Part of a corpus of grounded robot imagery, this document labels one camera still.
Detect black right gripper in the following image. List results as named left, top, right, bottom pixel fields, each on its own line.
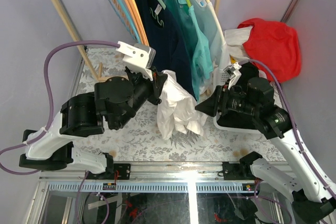
left=194, top=82, right=259, bottom=117

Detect white t shirt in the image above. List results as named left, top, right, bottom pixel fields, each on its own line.
left=157, top=70, right=207, bottom=140

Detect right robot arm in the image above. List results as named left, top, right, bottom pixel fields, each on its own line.
left=195, top=61, right=335, bottom=223

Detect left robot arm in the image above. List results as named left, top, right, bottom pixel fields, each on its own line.
left=19, top=68, right=167, bottom=179

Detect navy blue hanging shirt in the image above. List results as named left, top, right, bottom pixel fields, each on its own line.
left=135, top=0, right=195, bottom=97

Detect teal hanging shirt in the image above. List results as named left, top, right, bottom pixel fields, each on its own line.
left=163, top=0, right=213, bottom=100

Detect light blue hanging shirt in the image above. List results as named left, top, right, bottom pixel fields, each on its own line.
left=190, top=0, right=231, bottom=69

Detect orange plastic hanger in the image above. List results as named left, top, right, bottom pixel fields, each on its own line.
left=121, top=0, right=151, bottom=48
left=112, top=0, right=146, bottom=46

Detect blue plastic hanger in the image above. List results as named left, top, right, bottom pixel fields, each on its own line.
left=108, top=0, right=141, bottom=42

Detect cream white hanger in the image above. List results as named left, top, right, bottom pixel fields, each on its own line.
left=188, top=0, right=228, bottom=51

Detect white laundry basket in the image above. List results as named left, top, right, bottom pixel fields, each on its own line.
left=213, top=68, right=259, bottom=134

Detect black clothes in basket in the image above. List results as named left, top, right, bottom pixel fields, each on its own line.
left=217, top=62, right=259, bottom=130

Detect floral table cloth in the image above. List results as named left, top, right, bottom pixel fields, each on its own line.
left=67, top=47, right=289, bottom=162

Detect white crumpled cloth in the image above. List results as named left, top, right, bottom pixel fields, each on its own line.
left=224, top=26, right=252, bottom=61

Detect red cloth pile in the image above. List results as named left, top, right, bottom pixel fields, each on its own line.
left=237, top=18, right=302, bottom=83

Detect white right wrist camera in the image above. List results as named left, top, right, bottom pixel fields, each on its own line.
left=224, top=62, right=242, bottom=89

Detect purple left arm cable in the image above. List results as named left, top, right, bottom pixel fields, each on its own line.
left=0, top=40, right=119, bottom=176

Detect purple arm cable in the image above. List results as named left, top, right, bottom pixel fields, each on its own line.
left=0, top=40, right=119, bottom=176
left=243, top=59, right=336, bottom=201

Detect aluminium mounting rail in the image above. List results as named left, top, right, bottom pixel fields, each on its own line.
left=39, top=161, right=297, bottom=182

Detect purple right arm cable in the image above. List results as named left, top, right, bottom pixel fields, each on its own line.
left=243, top=59, right=336, bottom=201

